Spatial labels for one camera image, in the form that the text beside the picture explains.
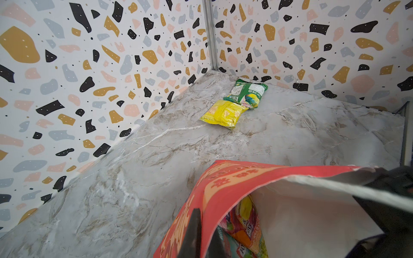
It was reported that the red paper gift bag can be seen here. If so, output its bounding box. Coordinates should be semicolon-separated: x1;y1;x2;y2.
154;160;413;258

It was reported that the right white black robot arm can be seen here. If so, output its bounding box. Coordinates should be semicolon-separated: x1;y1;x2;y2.
347;166;413;258

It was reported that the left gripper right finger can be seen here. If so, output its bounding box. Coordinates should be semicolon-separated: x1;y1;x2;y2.
206;226;227;258

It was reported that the green snack packet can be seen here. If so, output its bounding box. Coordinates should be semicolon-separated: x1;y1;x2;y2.
223;79;268;109

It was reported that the orange fruits candy packet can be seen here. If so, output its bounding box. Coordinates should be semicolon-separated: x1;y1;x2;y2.
217;195;268;258

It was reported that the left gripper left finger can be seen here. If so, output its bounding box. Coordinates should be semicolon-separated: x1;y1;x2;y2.
177;209;202;258

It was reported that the yellow snack packet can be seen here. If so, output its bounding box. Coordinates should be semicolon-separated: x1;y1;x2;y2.
200;100;248;130

